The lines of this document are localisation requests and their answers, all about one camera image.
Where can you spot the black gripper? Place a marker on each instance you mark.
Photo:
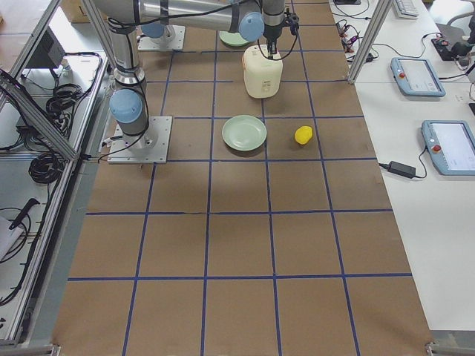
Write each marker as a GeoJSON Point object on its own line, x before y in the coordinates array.
{"type": "Point", "coordinates": [272, 33]}

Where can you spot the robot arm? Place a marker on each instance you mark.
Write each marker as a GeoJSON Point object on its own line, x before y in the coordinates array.
{"type": "Point", "coordinates": [159, 32]}
{"type": "Point", "coordinates": [251, 19]}

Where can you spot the green plate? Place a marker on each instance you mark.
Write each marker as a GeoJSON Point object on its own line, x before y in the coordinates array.
{"type": "Point", "coordinates": [232, 39]}
{"type": "Point", "coordinates": [244, 132]}

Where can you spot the black power adapter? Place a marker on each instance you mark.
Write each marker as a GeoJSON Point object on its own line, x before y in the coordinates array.
{"type": "Point", "coordinates": [401, 169]}

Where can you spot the aluminium frame post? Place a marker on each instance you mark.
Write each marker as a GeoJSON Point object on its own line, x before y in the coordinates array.
{"type": "Point", "coordinates": [372, 31]}

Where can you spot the teach pendant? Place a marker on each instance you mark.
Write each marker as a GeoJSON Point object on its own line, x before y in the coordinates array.
{"type": "Point", "coordinates": [416, 77]}
{"type": "Point", "coordinates": [450, 144]}

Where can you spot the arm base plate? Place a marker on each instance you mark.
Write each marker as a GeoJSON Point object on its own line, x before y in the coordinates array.
{"type": "Point", "coordinates": [145, 44]}
{"type": "Point", "coordinates": [151, 148]}

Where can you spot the near teach pendant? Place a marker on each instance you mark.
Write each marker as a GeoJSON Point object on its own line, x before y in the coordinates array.
{"type": "Point", "coordinates": [450, 144]}

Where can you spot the green plate right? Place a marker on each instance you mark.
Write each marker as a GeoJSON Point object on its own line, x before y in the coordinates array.
{"type": "Point", "coordinates": [244, 132]}

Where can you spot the far teach pendant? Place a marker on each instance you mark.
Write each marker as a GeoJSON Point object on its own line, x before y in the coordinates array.
{"type": "Point", "coordinates": [416, 77]}

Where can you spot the white keyboard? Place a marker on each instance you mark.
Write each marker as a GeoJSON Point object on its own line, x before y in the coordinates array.
{"type": "Point", "coordinates": [405, 9]}

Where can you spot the green plate left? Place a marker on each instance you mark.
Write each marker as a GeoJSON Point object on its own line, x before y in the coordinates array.
{"type": "Point", "coordinates": [232, 39]}

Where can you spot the white rice cooker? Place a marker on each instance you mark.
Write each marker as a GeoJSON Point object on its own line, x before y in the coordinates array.
{"type": "Point", "coordinates": [262, 76]}

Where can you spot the yellow lemon toy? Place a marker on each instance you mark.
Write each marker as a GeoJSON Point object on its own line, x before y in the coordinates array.
{"type": "Point", "coordinates": [303, 134]}

